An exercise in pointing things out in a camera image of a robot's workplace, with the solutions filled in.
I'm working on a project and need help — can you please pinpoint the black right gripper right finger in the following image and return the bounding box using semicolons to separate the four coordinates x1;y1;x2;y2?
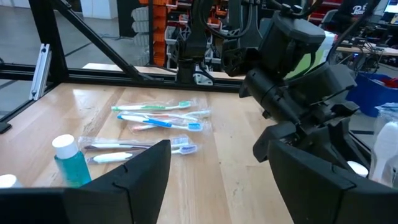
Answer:
267;139;398;224

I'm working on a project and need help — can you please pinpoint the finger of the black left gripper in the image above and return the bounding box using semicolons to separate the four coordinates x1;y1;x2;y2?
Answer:
333;119;373;170
252;122;300;163

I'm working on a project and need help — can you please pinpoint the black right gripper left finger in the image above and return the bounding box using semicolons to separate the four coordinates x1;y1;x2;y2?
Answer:
0;139;172;224

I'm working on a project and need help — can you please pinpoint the blue mouthwash bottle white cap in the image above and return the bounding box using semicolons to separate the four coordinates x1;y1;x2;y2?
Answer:
52;134;93;189
0;174;24;189

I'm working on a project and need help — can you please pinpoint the blue toothbrush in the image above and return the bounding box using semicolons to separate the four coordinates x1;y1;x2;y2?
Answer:
116;114;203;132

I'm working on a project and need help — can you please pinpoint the blue plastic bin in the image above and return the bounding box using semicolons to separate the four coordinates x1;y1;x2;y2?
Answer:
346;72;398;118

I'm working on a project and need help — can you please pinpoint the cluttered wooden desk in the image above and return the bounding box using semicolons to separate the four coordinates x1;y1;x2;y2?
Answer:
337;30;398;57

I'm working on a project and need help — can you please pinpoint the silver aluminium bar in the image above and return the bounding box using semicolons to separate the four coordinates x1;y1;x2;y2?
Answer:
29;43;52;101

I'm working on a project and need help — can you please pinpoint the shelf with orange bins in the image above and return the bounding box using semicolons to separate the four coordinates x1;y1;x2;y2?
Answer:
138;0;231;68

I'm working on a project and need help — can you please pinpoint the black aluminium table frame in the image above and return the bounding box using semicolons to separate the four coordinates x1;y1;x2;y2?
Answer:
0;0;246;134

